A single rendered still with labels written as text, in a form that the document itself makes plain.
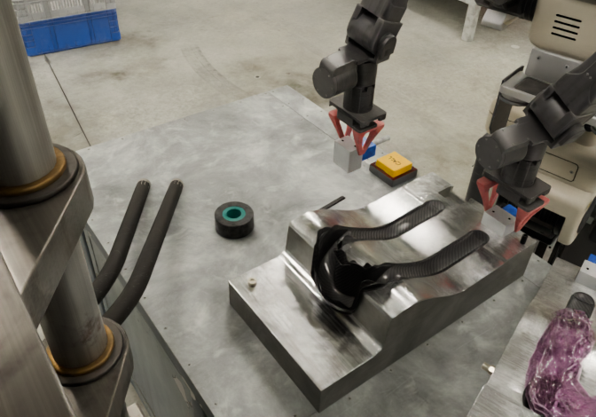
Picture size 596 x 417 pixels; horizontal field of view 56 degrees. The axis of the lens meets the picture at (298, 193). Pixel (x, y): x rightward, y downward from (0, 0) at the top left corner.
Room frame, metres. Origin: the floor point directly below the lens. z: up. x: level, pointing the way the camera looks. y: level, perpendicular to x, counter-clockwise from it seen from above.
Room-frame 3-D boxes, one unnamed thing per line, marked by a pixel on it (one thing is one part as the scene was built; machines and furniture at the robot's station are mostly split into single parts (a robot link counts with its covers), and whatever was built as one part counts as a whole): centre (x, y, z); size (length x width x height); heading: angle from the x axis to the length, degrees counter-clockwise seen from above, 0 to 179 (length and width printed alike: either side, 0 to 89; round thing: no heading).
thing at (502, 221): (0.84, -0.42, 0.89); 0.13 x 0.05 x 0.05; 127
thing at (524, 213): (0.80, -0.40, 0.95); 0.07 x 0.07 x 0.09; 37
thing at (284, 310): (0.72, -0.16, 0.87); 0.50 x 0.26 x 0.14; 128
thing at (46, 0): (3.60, 1.58, 0.28); 0.61 x 0.41 x 0.15; 121
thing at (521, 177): (0.81, -0.39, 1.02); 0.10 x 0.07 x 0.07; 37
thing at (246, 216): (0.88, 0.13, 0.82); 0.08 x 0.08 x 0.04
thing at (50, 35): (3.60, 1.58, 0.11); 0.61 x 0.41 x 0.22; 121
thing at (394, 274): (0.72, -0.18, 0.92); 0.35 x 0.16 x 0.09; 128
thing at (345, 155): (0.99, -0.14, 0.93); 0.13 x 0.05 x 0.05; 127
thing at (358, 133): (0.96, -0.12, 0.99); 0.07 x 0.07 x 0.09; 37
